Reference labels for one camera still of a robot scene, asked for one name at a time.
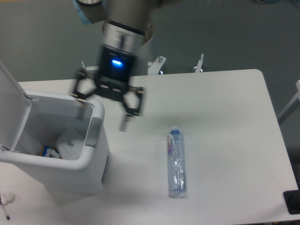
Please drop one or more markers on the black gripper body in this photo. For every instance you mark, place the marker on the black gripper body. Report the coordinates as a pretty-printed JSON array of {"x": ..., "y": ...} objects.
[{"x": 115, "y": 70}]

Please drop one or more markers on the clear plastic water bottle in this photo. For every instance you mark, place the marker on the clear plastic water bottle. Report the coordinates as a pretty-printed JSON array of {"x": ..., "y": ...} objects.
[{"x": 176, "y": 163}]

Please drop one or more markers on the white plastic bag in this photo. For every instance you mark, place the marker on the white plastic bag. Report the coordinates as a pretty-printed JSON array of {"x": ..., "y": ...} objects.
[{"x": 70, "y": 144}]

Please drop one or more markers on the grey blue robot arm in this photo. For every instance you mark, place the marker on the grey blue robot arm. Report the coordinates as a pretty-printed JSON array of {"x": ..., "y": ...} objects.
[{"x": 125, "y": 31}]

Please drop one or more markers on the white trash can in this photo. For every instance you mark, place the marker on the white trash can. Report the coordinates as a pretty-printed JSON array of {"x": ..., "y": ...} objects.
[{"x": 54, "y": 141}]

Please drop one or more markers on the white trash can lid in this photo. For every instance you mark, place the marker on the white trash can lid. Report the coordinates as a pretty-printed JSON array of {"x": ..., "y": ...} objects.
[{"x": 14, "y": 109}]

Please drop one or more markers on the blue yellow snack wrapper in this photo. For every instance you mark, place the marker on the blue yellow snack wrapper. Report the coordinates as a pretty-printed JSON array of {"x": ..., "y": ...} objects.
[{"x": 50, "y": 152}]

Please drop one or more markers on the white crumpled tissue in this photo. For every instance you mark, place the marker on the white crumpled tissue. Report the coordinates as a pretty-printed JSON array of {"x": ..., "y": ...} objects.
[{"x": 7, "y": 198}]

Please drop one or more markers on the white pen with black tip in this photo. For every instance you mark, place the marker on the white pen with black tip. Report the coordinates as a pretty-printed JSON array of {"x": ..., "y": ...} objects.
[{"x": 7, "y": 216}]

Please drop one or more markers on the black clamp at table edge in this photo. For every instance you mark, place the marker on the black clamp at table edge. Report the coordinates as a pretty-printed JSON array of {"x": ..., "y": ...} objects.
[{"x": 292, "y": 201}]

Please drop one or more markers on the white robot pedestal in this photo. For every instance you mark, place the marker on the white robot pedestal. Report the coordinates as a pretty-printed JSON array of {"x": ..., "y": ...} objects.
[{"x": 155, "y": 67}]

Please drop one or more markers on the white frame at right edge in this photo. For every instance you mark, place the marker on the white frame at right edge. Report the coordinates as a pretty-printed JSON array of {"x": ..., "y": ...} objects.
[{"x": 290, "y": 107}]

